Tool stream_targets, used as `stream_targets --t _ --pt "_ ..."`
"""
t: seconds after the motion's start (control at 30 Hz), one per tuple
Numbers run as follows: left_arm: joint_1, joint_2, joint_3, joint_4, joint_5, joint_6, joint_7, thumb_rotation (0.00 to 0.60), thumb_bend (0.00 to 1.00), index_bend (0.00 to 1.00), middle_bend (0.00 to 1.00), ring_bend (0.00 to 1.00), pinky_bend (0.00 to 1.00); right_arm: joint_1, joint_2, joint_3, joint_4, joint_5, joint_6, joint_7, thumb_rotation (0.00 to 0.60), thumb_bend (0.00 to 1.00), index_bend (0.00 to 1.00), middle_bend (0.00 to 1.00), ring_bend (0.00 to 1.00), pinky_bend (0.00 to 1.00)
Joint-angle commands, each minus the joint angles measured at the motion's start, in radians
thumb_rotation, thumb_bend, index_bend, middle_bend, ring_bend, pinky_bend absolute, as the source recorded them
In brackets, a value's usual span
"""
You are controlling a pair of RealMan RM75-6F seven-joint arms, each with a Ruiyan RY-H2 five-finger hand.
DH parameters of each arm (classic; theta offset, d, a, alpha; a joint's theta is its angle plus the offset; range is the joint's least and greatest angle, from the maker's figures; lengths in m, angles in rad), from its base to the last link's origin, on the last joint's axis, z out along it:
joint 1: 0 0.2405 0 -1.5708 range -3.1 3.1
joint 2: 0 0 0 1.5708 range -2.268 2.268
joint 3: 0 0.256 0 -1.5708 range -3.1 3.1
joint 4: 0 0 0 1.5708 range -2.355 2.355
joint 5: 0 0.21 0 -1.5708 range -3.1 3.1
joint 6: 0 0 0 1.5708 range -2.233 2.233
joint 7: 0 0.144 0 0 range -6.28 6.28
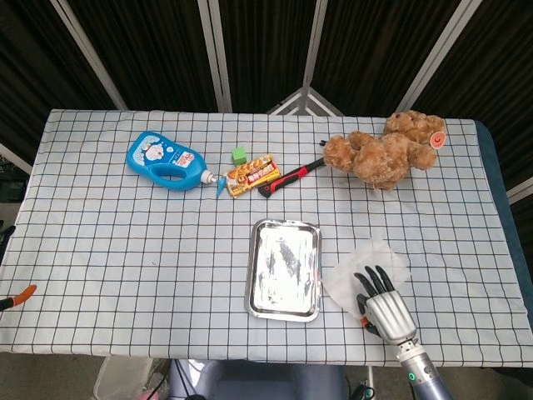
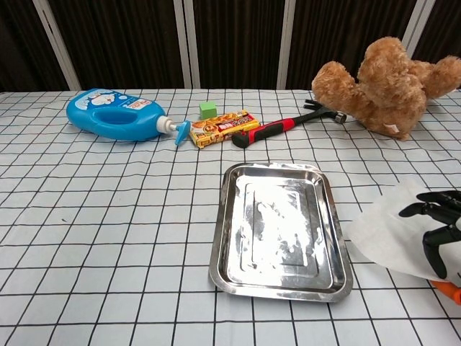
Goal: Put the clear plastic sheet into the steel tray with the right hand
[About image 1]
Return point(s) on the blue detergent bottle with pump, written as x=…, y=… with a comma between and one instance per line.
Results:
x=145, y=160

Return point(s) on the dark blue table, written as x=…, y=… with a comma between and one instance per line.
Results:
x=493, y=187

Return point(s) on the translucent white paper sheet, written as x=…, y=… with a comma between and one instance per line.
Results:
x=375, y=256

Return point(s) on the table with white checkered tablecloth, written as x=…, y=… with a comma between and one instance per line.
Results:
x=125, y=271

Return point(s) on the silver metal tray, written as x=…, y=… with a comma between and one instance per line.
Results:
x=283, y=271

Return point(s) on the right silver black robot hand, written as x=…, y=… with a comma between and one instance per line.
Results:
x=389, y=312

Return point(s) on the red black claw hammer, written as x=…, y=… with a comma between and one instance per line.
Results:
x=287, y=179

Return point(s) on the green cube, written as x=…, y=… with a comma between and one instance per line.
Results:
x=239, y=156

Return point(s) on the brown teddy bear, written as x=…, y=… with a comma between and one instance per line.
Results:
x=383, y=160

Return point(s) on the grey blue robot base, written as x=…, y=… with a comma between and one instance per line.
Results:
x=258, y=381

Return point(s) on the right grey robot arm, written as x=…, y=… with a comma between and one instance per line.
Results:
x=429, y=375

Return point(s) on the dark screen panel white frame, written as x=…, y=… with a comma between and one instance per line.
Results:
x=499, y=75
x=375, y=50
x=158, y=50
x=33, y=83
x=266, y=50

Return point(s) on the yellow curry roux box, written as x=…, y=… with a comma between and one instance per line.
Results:
x=253, y=175

